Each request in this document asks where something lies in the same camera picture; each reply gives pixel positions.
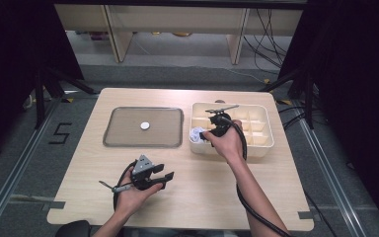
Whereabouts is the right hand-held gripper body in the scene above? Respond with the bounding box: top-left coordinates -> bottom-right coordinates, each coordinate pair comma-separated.
204,104 -> 241,138

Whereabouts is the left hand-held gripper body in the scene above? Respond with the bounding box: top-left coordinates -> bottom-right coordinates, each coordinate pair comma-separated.
129,154 -> 161,192

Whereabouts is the person's right hand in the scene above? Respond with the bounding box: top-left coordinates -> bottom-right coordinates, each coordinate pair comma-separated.
203,118 -> 245,164

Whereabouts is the person's left hand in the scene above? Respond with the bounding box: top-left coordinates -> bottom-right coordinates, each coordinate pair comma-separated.
114,165 -> 165,219

